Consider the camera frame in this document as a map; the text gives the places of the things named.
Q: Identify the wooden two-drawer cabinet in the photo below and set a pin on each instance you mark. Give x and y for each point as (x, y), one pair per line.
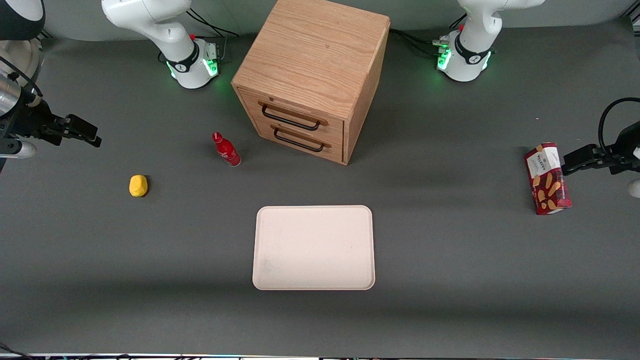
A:
(310, 60)

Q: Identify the red shortbread cookie box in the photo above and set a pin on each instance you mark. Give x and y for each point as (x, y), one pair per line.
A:
(548, 180)

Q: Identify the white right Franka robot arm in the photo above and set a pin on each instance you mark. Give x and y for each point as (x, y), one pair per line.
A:
(150, 20)

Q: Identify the red coke bottle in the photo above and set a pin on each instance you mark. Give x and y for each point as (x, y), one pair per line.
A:
(227, 151)

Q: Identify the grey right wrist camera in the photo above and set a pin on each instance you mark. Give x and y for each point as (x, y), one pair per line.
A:
(17, 148)

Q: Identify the beige plastic tray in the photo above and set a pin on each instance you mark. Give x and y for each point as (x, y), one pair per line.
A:
(313, 247)

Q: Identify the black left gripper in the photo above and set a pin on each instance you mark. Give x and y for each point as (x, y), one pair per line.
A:
(625, 145)

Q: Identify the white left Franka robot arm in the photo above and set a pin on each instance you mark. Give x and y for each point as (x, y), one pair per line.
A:
(472, 47)

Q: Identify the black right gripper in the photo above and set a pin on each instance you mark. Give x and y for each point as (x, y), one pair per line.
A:
(27, 121)

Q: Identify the yellow lemon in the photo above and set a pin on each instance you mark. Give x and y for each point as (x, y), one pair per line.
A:
(138, 185)

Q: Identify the beige background object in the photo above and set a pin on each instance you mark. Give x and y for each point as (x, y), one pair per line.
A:
(32, 57)

